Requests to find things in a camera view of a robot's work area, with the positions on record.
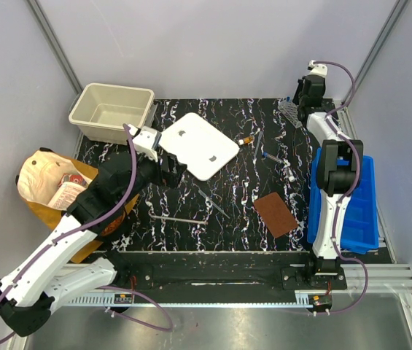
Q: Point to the orange capped vial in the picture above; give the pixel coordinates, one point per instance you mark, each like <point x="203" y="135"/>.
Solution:
<point x="247" y="140"/>

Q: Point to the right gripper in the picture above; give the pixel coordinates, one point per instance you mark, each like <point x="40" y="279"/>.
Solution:
<point x="299" y="86"/>

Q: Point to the beige plastic bin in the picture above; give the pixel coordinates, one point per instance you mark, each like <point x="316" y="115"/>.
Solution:
<point x="101" y="111"/>

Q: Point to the thermometer with red tip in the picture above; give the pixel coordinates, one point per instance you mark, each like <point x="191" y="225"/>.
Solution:
<point x="176" y="219"/>

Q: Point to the blue capped test tube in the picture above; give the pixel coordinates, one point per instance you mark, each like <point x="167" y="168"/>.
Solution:
<point x="272" y="157"/>

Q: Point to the white plastic lid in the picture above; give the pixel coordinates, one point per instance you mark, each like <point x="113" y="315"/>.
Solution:
<point x="199" y="145"/>

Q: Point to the cloth bag with items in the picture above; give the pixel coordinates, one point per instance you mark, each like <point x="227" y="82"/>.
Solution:
<point x="49" y="183"/>

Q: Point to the clear glass rod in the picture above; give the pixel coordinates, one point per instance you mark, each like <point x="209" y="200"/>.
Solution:
<point x="257" y="143"/>

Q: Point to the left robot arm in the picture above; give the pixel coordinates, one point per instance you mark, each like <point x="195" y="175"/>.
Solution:
<point x="31" y="293"/>

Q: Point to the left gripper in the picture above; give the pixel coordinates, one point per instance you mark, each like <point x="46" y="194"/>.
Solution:
<point x="171" y="178"/>

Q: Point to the clear test tube rack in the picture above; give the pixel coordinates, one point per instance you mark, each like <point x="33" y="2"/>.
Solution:
<point x="290" y="112"/>

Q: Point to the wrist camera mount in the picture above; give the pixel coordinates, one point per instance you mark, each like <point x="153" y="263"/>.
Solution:
<point x="145" y="140"/>
<point x="317" y="69"/>

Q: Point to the white capped tube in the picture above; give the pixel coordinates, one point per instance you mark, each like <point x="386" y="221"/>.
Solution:
<point x="289" y="174"/>

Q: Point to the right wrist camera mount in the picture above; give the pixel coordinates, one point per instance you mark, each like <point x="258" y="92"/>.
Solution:
<point x="317" y="69"/>

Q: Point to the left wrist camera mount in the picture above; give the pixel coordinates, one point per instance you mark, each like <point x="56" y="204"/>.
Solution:
<point x="145" y="140"/>

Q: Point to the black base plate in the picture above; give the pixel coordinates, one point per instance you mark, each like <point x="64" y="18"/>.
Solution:
<point x="287" y="270"/>

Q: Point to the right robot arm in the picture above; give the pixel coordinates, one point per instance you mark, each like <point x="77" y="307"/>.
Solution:
<point x="338" y="172"/>

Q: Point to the blue compartment tray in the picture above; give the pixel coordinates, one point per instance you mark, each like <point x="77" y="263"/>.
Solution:
<point x="360" y="225"/>

